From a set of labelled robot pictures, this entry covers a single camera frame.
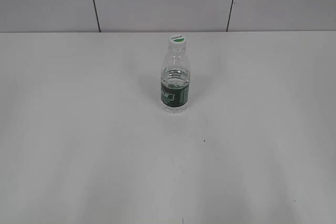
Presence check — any white green bottle cap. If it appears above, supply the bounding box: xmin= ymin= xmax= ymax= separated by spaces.
xmin=169 ymin=34 xmax=186 ymax=48

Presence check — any clear Cestbon water bottle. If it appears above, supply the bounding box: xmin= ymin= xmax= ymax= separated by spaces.
xmin=160 ymin=46 xmax=191 ymax=113

